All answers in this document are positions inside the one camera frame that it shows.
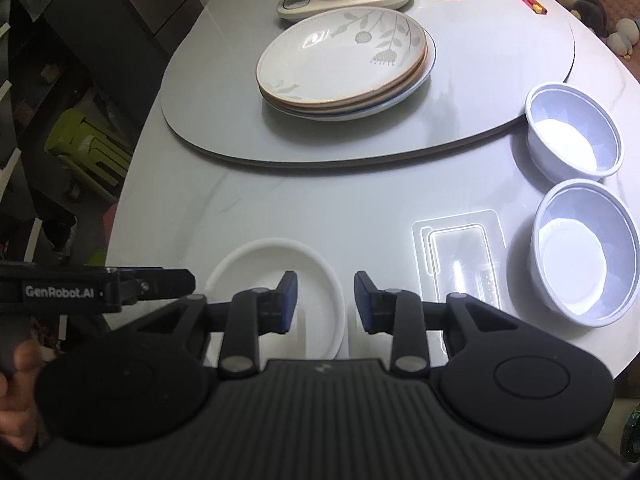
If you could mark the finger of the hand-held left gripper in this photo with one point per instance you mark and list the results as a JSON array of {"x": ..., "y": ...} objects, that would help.
[{"x": 160, "y": 282}]

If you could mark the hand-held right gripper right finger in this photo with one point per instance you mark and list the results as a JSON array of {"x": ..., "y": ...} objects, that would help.
[{"x": 364, "y": 305}]

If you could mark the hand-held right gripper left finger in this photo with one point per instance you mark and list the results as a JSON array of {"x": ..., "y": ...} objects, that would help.
[{"x": 289, "y": 305}]

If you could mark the plain white bowl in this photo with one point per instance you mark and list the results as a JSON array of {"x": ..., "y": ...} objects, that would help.
[{"x": 320, "y": 305}]

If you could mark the pink flower print plate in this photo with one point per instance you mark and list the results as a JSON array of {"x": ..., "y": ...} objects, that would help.
[{"x": 350, "y": 115}]

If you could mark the leaf print plate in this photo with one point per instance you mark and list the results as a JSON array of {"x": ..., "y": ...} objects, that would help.
[
  {"x": 340, "y": 55},
  {"x": 345, "y": 107}
]

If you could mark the person's left hand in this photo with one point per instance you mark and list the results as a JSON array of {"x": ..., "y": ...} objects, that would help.
[{"x": 20, "y": 405}]

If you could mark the clear plastic tray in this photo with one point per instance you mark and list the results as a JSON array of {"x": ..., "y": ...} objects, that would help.
[{"x": 460, "y": 255}]

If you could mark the stack of green stools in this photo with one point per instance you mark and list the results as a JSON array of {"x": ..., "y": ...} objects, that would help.
[{"x": 87, "y": 150}]

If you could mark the grey round turntable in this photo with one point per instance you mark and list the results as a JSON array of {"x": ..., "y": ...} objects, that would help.
[{"x": 310, "y": 140}]

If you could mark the white bowl with blue rim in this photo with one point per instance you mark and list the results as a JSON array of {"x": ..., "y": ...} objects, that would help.
[
  {"x": 580, "y": 255},
  {"x": 575, "y": 130}
]

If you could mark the red lighter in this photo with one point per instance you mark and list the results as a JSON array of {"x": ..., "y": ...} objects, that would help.
[{"x": 531, "y": 2}]

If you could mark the dark plush toy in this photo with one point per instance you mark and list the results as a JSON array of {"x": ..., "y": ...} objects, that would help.
[{"x": 587, "y": 12}]

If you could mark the blue plush toy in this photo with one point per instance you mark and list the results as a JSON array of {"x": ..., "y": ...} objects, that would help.
[{"x": 625, "y": 35}]

